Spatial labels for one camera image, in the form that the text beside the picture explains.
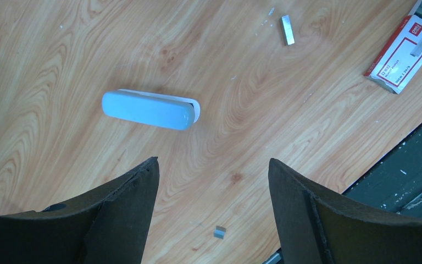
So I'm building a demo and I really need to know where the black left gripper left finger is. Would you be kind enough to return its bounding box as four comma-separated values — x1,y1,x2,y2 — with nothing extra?
0,157,159,263

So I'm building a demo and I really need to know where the small staple strip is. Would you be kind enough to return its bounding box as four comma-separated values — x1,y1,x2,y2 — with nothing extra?
213,225,226,239

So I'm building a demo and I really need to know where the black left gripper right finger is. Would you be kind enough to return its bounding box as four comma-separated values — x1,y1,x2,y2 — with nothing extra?
268,158,422,263

